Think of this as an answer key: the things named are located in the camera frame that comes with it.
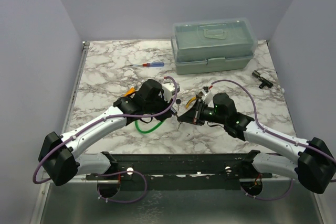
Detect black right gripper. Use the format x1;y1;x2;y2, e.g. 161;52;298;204
178;98;227;125

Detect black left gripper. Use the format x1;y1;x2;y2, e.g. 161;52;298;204
144;92;174;122

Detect black head silver key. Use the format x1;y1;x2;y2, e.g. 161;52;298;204
176;99;182;111

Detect green cable lock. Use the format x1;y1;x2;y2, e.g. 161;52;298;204
135;121;165;134

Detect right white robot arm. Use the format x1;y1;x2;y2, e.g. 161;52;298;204
177;93;335;194

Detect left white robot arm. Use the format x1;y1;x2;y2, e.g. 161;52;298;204
37;77;180;186

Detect yellow black needle-nose pliers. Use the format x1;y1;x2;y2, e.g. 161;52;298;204
185;91;203;109

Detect orange utility knife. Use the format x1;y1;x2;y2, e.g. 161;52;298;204
125;87;136;96

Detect red blue screwdriver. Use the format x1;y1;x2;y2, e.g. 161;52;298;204
128;62;164;67

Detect green translucent tool box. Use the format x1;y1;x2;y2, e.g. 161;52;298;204
171;18;258;75

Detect black cylinder lock part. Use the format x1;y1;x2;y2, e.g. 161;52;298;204
252;70;274;89

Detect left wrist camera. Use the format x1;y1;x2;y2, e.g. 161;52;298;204
162;82;180;102

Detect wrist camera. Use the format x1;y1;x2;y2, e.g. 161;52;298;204
201;86;214;105
162;82;180;102

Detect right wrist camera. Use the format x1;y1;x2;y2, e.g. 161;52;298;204
201;86;214;105

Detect black metal base rail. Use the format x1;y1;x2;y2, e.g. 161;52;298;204
86;151;260;191

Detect aluminium side rail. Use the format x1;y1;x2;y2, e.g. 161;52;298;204
61;41;90;136

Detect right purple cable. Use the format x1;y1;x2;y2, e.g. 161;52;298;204
209;79;336;201

